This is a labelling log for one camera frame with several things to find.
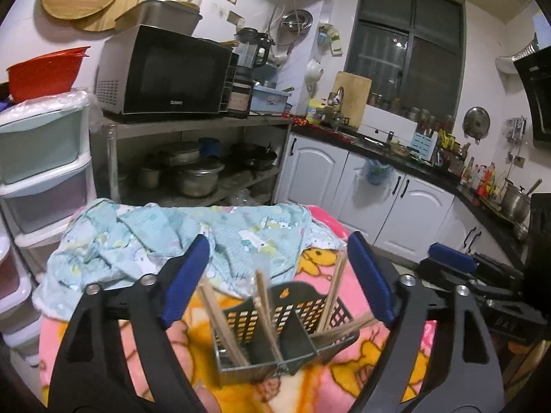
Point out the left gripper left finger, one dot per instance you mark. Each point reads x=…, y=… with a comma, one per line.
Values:
x=115, y=355

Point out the chopsticks pack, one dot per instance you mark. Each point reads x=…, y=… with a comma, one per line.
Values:
x=218, y=319

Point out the white kitchen cabinets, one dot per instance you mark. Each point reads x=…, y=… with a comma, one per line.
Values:
x=411, y=211

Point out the dark kitchen window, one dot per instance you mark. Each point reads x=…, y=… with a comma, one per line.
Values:
x=413, y=52

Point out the steel pot on stove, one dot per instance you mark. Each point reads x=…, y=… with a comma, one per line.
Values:
x=515, y=203

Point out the beige plastic drawer tower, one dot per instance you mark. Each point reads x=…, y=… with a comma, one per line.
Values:
x=20, y=320

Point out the leaning chopsticks far right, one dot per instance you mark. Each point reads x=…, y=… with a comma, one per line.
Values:
x=328, y=336

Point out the pink cartoon blanket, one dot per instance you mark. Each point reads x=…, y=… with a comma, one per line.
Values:
x=327, y=387

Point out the blue knife block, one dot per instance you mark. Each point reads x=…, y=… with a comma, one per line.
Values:
x=424, y=145

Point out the wrapped chopsticks in right slot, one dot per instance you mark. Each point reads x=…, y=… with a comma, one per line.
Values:
x=333, y=291

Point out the blue bag on cabinet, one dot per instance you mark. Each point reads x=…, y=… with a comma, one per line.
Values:
x=376, y=172

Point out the hanging steel pot lid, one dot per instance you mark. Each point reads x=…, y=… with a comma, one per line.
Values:
x=476, y=123

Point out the dark green utensil caddy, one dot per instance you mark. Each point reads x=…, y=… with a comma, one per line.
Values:
x=296, y=307

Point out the wrapped chopsticks in middle slot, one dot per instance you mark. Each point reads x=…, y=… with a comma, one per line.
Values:
x=263, y=294

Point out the green plastic drawer tower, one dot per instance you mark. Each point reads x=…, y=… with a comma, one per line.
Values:
x=46, y=170

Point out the light blue patterned cloth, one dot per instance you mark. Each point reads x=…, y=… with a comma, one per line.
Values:
x=114, y=245

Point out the black range hood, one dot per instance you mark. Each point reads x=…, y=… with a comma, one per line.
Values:
x=535, y=74

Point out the steel pot on shelf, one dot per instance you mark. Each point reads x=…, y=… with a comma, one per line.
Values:
x=199, y=179

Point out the wooden cutting board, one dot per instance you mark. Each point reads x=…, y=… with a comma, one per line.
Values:
x=356, y=92

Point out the light blue plastic box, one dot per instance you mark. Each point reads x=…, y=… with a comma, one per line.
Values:
x=268, y=100

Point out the red plastic basin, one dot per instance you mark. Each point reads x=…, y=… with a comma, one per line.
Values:
x=45, y=75

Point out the black microwave oven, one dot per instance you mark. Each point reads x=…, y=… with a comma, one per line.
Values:
x=148, y=74

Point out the black blender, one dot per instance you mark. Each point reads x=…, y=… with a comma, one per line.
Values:
x=252, y=49

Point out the grey tub on microwave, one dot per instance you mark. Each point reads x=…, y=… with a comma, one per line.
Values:
x=167, y=15

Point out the steel bowl on wall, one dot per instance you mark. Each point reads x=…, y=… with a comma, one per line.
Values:
x=297, y=21

